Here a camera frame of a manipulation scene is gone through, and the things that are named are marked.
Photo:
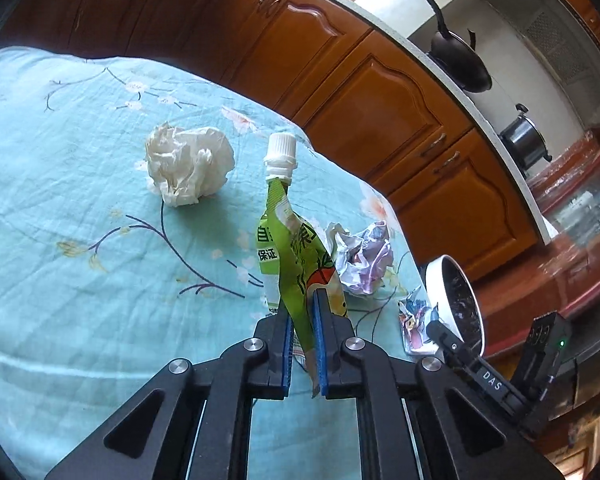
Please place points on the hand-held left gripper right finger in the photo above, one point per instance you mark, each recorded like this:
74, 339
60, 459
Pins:
319, 355

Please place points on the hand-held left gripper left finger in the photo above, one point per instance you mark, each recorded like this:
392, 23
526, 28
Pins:
286, 360

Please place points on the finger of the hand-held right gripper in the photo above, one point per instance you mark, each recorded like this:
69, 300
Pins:
445, 337

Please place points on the small colourful printed wrapper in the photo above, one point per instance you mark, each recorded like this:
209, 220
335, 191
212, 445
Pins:
415, 322

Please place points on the white bin with black bag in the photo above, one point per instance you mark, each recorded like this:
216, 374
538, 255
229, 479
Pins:
460, 300

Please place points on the green spout pouch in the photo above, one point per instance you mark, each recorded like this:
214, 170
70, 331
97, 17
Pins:
300, 265

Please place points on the crumpled printed paper ball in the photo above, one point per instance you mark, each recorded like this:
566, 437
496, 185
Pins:
365, 257

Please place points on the wooden glass door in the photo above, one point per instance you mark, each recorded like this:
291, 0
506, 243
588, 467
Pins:
580, 200

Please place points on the steel cooking pot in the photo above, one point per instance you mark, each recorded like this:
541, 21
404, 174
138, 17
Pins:
525, 137

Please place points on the crumpled white tissue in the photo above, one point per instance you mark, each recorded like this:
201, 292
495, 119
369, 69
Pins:
190, 162

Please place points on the white kitchen countertop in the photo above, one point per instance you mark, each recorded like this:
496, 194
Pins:
430, 67

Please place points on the black wok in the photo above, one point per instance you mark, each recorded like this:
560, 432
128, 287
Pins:
460, 65

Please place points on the wooden lower cabinets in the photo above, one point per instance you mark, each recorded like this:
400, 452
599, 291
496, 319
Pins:
330, 75

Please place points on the grey range hood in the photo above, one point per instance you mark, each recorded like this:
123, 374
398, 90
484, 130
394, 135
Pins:
560, 30

